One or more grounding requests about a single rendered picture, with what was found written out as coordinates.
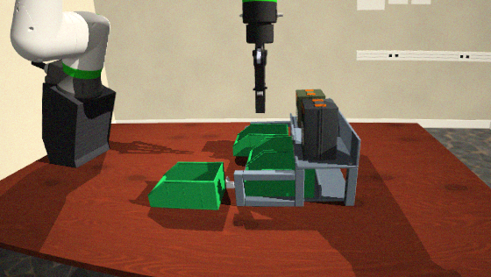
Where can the grey metal shelf rack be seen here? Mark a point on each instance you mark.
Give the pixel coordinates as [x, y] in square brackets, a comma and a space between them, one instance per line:
[329, 181]

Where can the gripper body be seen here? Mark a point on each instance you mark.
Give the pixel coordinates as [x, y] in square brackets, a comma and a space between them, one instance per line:
[259, 35]

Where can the olive green tool case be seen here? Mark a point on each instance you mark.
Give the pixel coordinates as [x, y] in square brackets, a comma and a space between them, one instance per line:
[307, 94]

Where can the green bin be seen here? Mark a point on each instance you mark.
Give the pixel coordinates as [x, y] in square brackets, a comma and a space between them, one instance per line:
[254, 133]
[277, 161]
[190, 185]
[270, 144]

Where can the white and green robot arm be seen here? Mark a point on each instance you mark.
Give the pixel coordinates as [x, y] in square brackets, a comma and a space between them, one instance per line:
[41, 31]

